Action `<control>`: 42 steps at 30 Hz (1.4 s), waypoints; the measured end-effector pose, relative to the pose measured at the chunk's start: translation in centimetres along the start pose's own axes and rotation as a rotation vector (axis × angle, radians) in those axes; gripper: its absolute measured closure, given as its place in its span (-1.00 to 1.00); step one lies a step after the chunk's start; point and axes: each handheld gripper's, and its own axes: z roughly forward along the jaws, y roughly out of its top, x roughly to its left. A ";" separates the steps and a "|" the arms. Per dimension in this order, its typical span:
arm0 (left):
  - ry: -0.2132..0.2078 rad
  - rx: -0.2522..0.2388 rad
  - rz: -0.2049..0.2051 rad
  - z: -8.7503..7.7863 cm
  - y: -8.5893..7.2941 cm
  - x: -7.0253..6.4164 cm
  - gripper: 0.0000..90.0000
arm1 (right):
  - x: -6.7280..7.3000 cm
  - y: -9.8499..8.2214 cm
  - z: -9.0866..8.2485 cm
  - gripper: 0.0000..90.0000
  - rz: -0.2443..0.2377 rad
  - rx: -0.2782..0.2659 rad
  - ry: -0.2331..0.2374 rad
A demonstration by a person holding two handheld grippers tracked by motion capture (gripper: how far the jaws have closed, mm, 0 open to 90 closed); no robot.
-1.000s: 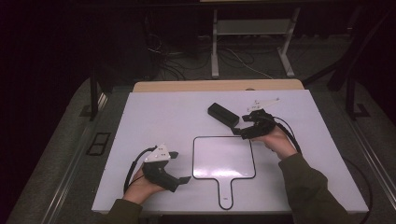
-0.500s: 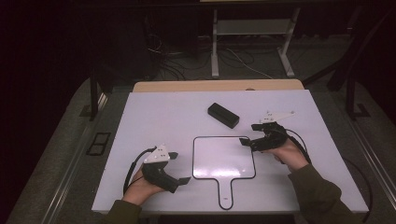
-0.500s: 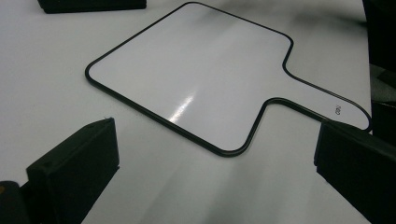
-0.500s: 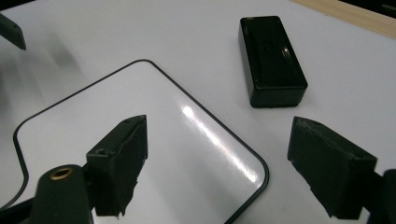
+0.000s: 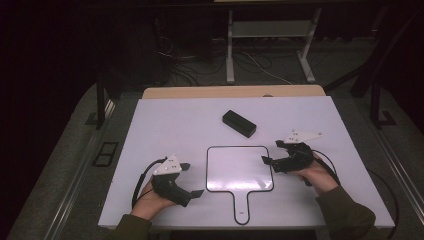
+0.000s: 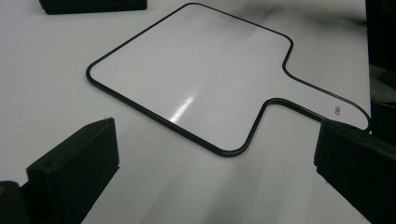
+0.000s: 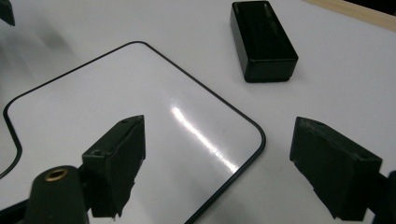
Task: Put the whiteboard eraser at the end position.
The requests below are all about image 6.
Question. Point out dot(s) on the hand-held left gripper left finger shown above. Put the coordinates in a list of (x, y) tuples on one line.
[(71, 171)]

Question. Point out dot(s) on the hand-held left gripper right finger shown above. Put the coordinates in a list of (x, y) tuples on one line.
[(358, 168)]

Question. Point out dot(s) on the paddle whiteboard with black rim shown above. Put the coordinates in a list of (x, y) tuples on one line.
[(193, 68)]

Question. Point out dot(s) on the black whiteboard eraser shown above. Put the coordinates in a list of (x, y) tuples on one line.
[(93, 5)]

